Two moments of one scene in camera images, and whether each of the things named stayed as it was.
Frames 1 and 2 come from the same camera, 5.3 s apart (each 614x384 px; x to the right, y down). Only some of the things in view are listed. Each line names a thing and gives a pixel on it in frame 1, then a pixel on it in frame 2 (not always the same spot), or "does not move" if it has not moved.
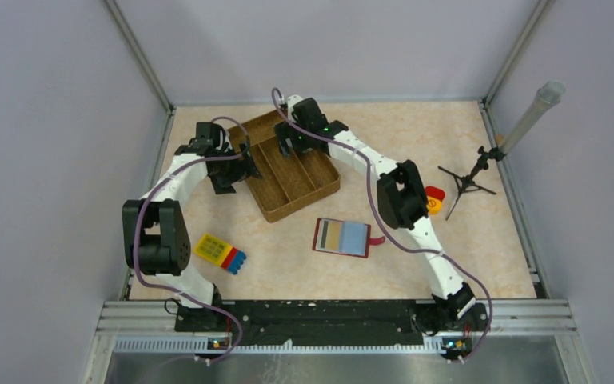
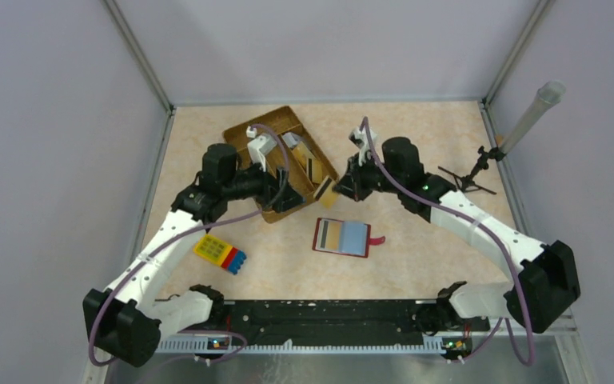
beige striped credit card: (328, 235) does not move
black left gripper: (241, 170) -> (277, 193)
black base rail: (324, 322) does not move
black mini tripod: (467, 184) does not move
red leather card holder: (344, 238) does not move
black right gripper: (284, 132) -> (351, 182)
